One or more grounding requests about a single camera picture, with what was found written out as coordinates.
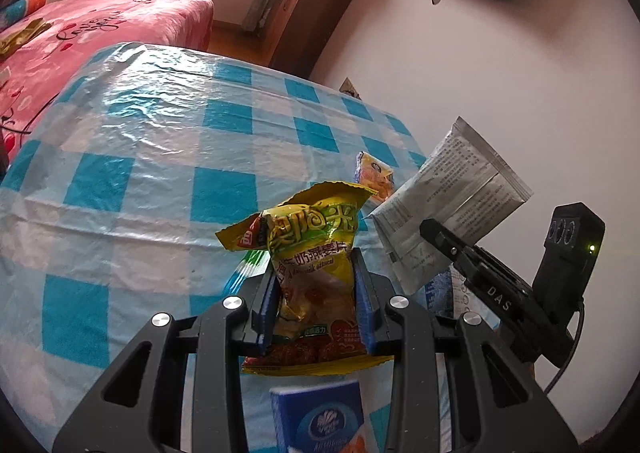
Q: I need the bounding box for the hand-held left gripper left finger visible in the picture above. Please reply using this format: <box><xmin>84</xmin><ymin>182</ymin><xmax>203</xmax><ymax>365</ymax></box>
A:
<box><xmin>52</xmin><ymin>273</ymin><xmax>281</xmax><ymax>453</ymax></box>

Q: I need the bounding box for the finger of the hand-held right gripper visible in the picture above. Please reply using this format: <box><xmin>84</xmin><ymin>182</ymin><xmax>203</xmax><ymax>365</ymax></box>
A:
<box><xmin>419</xmin><ymin>218</ymin><xmax>483</xmax><ymax>279</ymax></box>

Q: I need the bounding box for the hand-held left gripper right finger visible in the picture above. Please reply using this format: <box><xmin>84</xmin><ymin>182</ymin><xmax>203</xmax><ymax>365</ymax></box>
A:
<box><xmin>350</xmin><ymin>248</ymin><xmax>578</xmax><ymax>453</ymax></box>

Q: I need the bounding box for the silver foil bag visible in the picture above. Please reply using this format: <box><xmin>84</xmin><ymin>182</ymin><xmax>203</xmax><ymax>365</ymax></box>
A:
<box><xmin>372</xmin><ymin>116</ymin><xmax>534</xmax><ymax>296</ymax></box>

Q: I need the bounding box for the yellow snack bag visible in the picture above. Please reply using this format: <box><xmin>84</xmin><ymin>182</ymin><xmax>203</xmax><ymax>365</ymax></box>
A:
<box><xmin>215</xmin><ymin>182</ymin><xmax>396</xmax><ymax>377</ymax></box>

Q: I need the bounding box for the yellow tissue packet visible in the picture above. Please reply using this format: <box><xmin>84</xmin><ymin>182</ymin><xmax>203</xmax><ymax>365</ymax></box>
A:
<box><xmin>356</xmin><ymin>151</ymin><xmax>397</xmax><ymax>206</ymax></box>

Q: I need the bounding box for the blue bear print tissue packet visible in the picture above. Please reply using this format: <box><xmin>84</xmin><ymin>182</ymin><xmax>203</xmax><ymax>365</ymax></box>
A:
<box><xmin>270</xmin><ymin>379</ymin><xmax>368</xmax><ymax>453</ymax></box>

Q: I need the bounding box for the wooden cabinet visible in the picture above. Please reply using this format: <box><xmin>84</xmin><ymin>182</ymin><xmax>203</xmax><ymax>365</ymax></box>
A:
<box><xmin>262</xmin><ymin>0</ymin><xmax>368</xmax><ymax>84</ymax></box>

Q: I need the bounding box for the bed with pink blanket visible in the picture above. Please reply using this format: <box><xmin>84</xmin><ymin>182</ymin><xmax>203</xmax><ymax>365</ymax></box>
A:
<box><xmin>0</xmin><ymin>0</ymin><xmax>215</xmax><ymax>144</ymax></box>

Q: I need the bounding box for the gold cloth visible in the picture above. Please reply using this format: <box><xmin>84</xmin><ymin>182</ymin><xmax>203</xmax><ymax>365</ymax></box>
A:
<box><xmin>0</xmin><ymin>18</ymin><xmax>51</xmax><ymax>59</ymax></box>

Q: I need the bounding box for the right hand-held gripper cable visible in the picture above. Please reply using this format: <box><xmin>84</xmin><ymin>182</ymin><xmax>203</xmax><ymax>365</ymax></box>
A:
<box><xmin>545</xmin><ymin>300</ymin><xmax>586</xmax><ymax>394</ymax></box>

